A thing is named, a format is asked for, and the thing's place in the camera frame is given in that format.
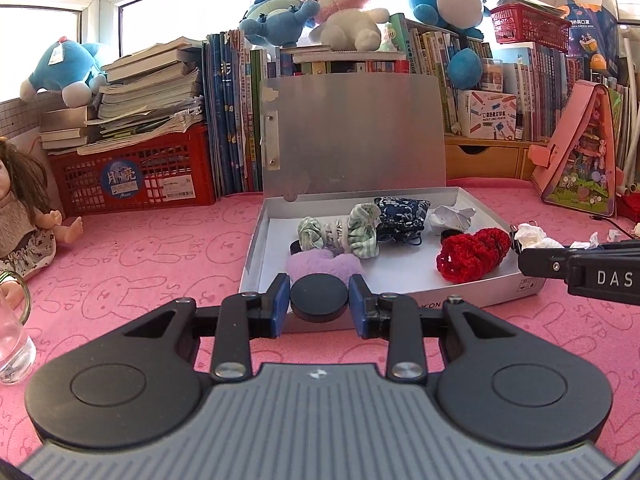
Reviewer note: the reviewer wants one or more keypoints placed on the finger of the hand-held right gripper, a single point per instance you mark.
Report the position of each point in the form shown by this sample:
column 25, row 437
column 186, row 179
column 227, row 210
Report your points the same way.
column 542, row 261

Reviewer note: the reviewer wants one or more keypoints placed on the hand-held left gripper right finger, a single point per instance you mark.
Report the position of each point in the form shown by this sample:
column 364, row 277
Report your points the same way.
column 357, row 305

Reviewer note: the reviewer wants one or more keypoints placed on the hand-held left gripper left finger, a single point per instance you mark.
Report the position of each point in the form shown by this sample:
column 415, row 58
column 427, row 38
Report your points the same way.
column 281, row 305

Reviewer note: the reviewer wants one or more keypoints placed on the black round disc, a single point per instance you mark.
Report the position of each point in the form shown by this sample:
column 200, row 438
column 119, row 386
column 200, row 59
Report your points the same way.
column 319, row 297

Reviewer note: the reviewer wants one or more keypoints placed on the purple plush scrunchie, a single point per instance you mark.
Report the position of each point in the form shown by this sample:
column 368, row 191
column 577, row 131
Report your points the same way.
column 320, row 262

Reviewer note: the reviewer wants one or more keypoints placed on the red knitted scrunchie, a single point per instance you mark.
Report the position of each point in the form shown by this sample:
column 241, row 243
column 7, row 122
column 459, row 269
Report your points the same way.
column 470, row 255

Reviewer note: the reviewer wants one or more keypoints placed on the grey box with hinged lid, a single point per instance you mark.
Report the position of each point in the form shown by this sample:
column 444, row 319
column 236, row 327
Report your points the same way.
column 350, row 135

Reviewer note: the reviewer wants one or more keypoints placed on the crumpled white tissue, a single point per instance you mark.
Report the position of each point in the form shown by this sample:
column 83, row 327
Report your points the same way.
column 535, row 236
column 585, row 242

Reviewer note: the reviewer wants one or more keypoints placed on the grey patterned scrunchie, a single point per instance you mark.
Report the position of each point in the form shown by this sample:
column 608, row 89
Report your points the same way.
column 336, row 235

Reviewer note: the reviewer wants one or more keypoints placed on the green plaid scrunchie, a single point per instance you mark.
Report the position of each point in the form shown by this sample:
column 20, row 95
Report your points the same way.
column 312, row 232
column 362, row 230

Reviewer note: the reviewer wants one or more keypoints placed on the navy patterned scrunchie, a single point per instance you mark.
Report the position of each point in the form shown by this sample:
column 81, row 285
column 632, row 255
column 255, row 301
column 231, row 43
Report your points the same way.
column 402, row 215

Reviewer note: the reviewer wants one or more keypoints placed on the white crumpled paper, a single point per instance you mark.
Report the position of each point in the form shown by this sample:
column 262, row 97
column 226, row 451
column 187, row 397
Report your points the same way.
column 452, row 216

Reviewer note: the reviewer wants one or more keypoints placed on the pink house-shaped box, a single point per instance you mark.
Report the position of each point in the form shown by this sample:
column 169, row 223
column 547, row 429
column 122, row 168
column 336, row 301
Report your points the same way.
column 580, row 160

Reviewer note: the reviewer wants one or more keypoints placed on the wooden drawer organizer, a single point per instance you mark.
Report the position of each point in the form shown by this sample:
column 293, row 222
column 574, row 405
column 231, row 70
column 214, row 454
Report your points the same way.
column 490, row 160

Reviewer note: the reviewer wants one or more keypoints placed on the pink bunny print mat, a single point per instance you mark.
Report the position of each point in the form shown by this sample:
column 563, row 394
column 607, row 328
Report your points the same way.
column 150, row 260

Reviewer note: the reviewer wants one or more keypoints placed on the white label printer carton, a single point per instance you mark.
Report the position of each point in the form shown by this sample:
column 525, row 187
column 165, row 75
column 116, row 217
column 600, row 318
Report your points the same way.
column 487, row 115

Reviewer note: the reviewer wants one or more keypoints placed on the red plastic crate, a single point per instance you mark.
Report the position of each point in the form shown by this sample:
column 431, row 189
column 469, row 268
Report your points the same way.
column 150, row 170

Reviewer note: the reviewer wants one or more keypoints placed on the row of upright books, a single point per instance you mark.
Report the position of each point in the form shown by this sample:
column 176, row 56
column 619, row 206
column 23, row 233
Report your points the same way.
column 230, row 120

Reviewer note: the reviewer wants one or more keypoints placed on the red plastic basket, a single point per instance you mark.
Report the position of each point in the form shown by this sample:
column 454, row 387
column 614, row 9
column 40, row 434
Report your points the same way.
column 530, row 27

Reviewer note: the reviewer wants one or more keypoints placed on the blue cardboard carton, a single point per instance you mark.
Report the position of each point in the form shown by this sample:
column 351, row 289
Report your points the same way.
column 592, row 30

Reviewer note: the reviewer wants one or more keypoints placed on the stack of lying books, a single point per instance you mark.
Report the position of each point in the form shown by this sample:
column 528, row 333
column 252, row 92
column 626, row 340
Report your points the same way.
column 145, row 90

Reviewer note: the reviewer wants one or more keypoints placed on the clear glass bottle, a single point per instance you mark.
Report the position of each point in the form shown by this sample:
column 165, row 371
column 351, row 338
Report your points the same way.
column 15, row 350

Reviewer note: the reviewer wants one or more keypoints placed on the doll with brown hair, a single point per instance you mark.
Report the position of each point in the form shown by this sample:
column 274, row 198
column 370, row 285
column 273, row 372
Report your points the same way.
column 20, row 210

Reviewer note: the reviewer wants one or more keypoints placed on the small blue plush toy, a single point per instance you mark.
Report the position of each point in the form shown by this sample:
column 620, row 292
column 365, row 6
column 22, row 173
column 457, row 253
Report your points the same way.
column 275, row 22

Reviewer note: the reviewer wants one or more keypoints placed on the white bunny plush pink hood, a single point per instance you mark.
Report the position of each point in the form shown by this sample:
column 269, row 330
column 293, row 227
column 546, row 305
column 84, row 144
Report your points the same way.
column 345, row 15

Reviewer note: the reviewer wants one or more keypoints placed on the window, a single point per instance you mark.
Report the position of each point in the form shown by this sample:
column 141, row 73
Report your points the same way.
column 165, row 15

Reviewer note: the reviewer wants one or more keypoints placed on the blue cat plush toy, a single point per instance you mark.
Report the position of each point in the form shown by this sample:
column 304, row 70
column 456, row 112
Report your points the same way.
column 55, row 70

